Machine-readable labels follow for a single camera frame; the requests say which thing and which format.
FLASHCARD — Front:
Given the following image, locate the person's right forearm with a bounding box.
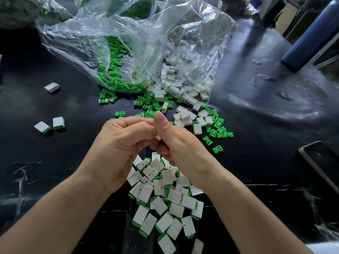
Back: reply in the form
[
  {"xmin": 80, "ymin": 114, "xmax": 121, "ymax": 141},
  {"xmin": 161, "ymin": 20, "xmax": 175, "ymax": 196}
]
[{"xmin": 198, "ymin": 164, "xmax": 313, "ymax": 254}]

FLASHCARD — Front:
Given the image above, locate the person's left forearm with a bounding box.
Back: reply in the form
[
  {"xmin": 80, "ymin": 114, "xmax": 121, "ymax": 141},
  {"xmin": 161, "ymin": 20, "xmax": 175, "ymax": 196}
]
[{"xmin": 0, "ymin": 172, "xmax": 107, "ymax": 254}]

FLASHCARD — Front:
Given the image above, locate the plastic bag full of green pieces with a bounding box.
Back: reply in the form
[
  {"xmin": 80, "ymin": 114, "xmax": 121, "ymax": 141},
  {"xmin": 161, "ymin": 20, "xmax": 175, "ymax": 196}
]
[{"xmin": 74, "ymin": 0, "xmax": 160, "ymax": 20}]

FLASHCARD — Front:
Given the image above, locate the blue cylinder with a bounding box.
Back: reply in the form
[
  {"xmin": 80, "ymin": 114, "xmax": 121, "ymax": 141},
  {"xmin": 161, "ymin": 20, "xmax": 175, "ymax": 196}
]
[{"xmin": 281, "ymin": 0, "xmax": 339, "ymax": 73}]

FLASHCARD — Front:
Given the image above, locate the clear plastic bag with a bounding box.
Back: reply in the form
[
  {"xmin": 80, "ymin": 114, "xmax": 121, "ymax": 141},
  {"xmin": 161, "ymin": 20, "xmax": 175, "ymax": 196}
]
[{"xmin": 36, "ymin": 0, "xmax": 236, "ymax": 96}]

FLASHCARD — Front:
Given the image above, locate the pile of assembled white-green pieces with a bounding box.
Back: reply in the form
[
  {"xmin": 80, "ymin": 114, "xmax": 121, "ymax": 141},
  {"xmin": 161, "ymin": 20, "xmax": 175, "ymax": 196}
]
[{"xmin": 126, "ymin": 152, "xmax": 205, "ymax": 254}]

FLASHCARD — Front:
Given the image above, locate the black smartphone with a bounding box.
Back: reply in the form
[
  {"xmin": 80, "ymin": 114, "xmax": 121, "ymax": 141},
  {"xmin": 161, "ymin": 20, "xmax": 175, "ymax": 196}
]
[{"xmin": 298, "ymin": 140, "xmax": 339, "ymax": 195}]

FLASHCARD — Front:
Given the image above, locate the large bag of assembled pieces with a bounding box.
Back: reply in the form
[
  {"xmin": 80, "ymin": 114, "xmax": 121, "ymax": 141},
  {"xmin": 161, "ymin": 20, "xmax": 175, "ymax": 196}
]
[{"xmin": 0, "ymin": 0, "xmax": 72, "ymax": 30}]

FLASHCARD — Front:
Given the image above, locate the brown cardboard box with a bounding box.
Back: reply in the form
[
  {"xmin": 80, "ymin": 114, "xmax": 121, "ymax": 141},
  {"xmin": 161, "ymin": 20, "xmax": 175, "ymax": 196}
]
[{"xmin": 273, "ymin": 2, "xmax": 300, "ymax": 35}]

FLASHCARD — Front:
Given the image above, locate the person's left hand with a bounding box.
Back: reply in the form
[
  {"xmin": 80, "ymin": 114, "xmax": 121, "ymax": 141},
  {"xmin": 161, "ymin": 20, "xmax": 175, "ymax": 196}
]
[{"xmin": 79, "ymin": 116, "xmax": 159, "ymax": 194}]

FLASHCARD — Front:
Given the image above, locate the heap of white caps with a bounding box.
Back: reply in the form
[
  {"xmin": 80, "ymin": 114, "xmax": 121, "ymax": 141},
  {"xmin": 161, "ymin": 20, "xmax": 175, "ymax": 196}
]
[{"xmin": 154, "ymin": 65, "xmax": 214, "ymax": 135}]

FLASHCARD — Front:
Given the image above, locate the person's right hand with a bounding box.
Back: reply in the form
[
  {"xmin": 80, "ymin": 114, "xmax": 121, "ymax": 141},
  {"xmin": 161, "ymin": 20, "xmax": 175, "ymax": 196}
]
[{"xmin": 150, "ymin": 111, "xmax": 223, "ymax": 191}]

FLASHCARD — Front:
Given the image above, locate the pile of green clips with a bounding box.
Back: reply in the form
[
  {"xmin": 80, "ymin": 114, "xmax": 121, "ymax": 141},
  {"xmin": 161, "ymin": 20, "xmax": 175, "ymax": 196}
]
[{"xmin": 96, "ymin": 35, "xmax": 235, "ymax": 155}]

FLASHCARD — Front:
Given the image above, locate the white metal frame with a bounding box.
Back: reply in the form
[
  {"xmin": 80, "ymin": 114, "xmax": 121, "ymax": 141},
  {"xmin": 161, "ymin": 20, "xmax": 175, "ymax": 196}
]
[{"xmin": 257, "ymin": 0, "xmax": 339, "ymax": 35}]

